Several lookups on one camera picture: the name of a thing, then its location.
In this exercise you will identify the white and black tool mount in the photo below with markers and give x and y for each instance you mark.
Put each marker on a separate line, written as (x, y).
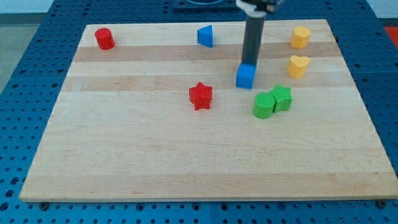
(259, 8)

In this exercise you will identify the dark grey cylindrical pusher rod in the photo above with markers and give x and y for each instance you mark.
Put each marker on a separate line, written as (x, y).
(252, 40)

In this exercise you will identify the yellow heart block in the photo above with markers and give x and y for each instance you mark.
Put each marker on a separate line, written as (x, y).
(297, 66)

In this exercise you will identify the yellow hexagon block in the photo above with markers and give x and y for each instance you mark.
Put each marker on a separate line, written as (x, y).
(300, 37)

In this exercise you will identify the blue cube block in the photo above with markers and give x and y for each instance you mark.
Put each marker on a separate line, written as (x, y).
(245, 76)

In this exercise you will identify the blue triangle block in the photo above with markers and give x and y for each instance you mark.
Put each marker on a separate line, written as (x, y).
(205, 36)

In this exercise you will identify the green cylinder block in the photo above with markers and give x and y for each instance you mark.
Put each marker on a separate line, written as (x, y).
(263, 105)

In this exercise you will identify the green star block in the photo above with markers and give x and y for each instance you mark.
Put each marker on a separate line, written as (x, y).
(283, 98)

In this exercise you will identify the red star block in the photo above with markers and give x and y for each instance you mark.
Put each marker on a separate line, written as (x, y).
(201, 96)

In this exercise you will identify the wooden board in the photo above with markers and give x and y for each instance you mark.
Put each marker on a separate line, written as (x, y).
(123, 128)

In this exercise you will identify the red cylinder block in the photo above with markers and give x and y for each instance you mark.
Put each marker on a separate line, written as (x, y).
(104, 39)

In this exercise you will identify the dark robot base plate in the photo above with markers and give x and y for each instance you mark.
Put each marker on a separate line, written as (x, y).
(184, 5)

